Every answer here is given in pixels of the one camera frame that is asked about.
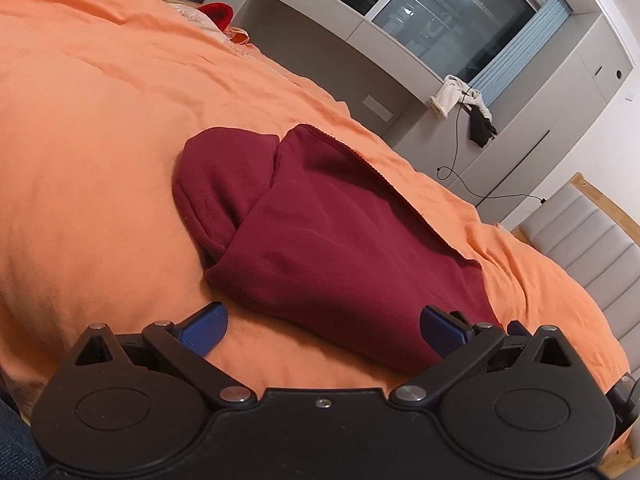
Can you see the black garment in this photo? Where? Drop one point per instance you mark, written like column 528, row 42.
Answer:
column 481, row 129

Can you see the floral pink pillow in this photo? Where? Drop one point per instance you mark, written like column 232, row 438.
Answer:
column 232, row 35

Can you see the right light blue curtain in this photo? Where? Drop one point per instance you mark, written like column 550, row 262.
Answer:
column 502, row 70

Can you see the grey wall cabinet unit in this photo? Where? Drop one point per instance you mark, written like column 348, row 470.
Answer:
column 400, row 51

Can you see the cream white garment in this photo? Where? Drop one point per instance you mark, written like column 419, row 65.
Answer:
column 455, row 91

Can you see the white wall socket plate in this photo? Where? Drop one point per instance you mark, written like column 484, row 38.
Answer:
column 377, row 108

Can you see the grey padded headboard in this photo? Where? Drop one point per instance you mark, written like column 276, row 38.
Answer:
column 597, row 244

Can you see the orange bed sheet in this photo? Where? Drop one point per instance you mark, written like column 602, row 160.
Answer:
column 98, row 98

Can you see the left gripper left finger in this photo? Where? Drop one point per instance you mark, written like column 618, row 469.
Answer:
column 181, row 349

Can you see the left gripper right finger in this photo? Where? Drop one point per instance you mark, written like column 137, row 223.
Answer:
column 464, row 349

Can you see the bright red cloth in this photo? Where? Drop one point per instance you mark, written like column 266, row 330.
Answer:
column 221, row 14

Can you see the dark red knit garment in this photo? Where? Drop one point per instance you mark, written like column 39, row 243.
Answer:
column 299, row 227

